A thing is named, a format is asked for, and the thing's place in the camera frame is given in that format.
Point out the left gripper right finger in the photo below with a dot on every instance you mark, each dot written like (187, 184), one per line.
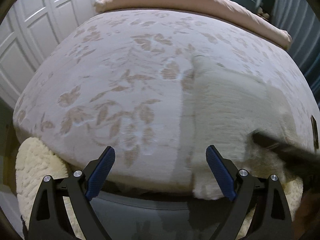
(271, 217)

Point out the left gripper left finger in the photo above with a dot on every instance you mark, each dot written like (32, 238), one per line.
(49, 218)

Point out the cream knit sweater black hearts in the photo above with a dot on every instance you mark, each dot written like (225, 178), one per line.
(228, 106)

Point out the black smartphone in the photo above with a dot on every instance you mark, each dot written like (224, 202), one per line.
(315, 133)

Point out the white fluffy rug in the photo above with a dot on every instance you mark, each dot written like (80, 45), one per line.
(34, 161)

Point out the blue-grey curtain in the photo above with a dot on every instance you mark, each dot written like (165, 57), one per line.
(298, 19)

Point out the plush toy on nightstand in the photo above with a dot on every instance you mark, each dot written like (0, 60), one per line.
(263, 14)

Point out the pink butterfly bed cover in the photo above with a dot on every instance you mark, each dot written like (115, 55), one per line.
(125, 79)

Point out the pink folded duvet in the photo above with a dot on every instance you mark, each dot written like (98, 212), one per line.
(224, 9)

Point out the white panelled wardrobe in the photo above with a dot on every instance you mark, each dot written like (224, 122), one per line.
(30, 32)

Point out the grey bed frame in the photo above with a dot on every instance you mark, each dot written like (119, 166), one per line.
(132, 218)

